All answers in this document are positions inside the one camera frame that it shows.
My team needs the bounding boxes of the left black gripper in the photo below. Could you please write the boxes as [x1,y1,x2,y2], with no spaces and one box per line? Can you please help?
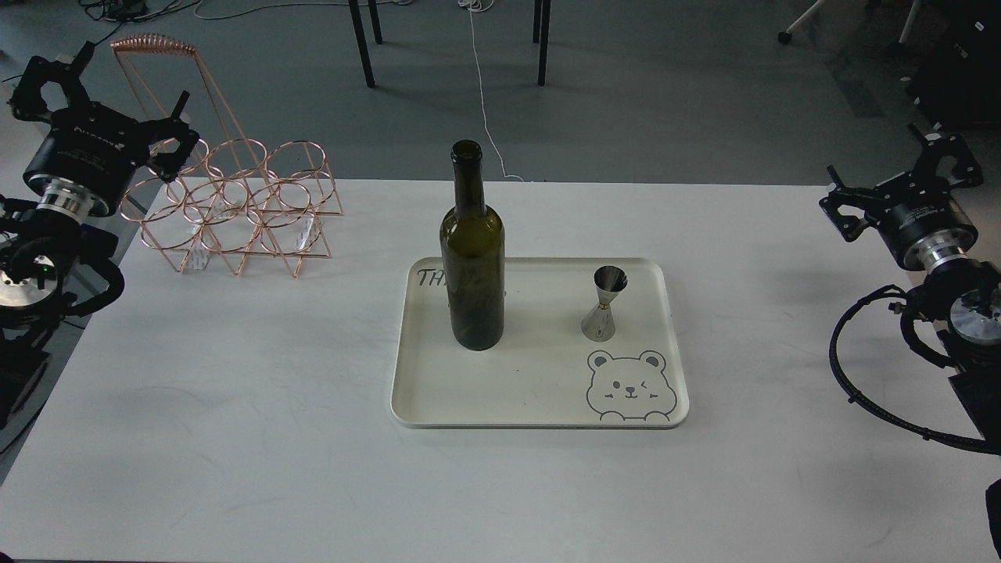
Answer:
[9,41,200,210]

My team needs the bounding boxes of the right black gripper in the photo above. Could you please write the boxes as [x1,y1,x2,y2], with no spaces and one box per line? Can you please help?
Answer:
[819,124,984,271]

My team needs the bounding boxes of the silver steel jigger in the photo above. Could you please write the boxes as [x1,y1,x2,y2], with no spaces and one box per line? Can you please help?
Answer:
[580,266,628,342]

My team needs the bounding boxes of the dark green wine bottle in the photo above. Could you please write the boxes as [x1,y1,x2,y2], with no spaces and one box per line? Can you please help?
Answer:
[439,140,505,350]

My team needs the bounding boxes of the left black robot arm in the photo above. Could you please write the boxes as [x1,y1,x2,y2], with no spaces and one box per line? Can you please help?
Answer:
[1,42,199,425]

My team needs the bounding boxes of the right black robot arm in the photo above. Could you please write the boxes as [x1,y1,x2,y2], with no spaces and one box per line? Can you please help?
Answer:
[819,124,1000,456]

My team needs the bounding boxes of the black equipment case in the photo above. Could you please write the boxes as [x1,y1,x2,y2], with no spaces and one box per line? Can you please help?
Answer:
[906,1,1000,131]

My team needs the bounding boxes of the white chair base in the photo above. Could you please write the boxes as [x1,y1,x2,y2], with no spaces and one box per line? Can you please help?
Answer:
[776,1,927,56]

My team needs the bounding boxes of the black table legs left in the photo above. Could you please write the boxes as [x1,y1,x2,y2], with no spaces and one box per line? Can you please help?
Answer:
[347,0,383,89]

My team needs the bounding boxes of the black table legs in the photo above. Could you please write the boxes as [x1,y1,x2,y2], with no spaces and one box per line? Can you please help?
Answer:
[347,0,383,89]
[532,0,553,87]

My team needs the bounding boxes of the black table legs right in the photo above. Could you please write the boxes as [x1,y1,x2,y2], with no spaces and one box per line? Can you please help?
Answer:
[532,0,553,87]

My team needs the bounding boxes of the cream bear serving tray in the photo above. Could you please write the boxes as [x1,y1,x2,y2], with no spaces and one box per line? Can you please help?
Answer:
[391,257,690,429]

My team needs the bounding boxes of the black floor cables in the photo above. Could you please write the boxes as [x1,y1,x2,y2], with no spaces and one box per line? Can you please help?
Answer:
[78,0,204,23]

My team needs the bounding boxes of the copper wire bottle rack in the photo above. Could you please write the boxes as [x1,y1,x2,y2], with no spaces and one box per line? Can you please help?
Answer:
[110,33,344,278]

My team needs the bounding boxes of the white floor cable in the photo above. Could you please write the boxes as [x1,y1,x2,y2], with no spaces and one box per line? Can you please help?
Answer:
[457,0,526,182]

